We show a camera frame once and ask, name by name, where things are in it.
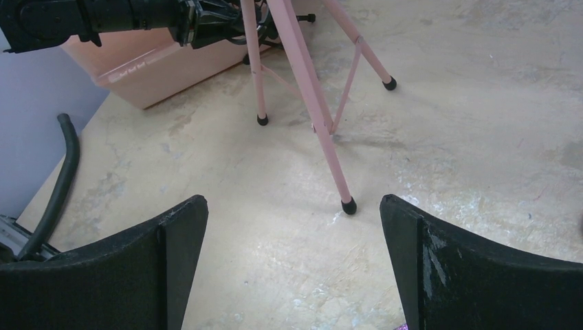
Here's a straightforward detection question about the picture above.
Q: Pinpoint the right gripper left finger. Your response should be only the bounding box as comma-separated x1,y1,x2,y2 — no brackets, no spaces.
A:
1,195,209,329

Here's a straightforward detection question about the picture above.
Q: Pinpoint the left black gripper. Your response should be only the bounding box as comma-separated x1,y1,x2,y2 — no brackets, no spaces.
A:
175,1,247,49

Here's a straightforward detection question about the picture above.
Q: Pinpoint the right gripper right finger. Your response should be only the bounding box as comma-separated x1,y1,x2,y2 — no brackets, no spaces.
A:
379,195,582,329

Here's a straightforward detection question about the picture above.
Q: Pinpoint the pink music stand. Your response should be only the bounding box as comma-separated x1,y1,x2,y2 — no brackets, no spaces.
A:
242,1,397,215

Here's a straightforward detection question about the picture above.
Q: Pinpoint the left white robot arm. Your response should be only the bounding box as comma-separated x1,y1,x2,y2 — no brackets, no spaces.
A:
1,0,248,53

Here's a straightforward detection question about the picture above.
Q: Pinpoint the pink translucent storage box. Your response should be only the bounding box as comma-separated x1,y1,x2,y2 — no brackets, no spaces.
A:
61,29,248,109

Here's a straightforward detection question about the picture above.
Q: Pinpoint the black corrugated hose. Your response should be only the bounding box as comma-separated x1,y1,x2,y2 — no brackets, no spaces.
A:
16,113,82,261

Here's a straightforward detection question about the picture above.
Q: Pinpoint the aluminium frame profile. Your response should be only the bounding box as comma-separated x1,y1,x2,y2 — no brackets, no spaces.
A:
1,215,60,264

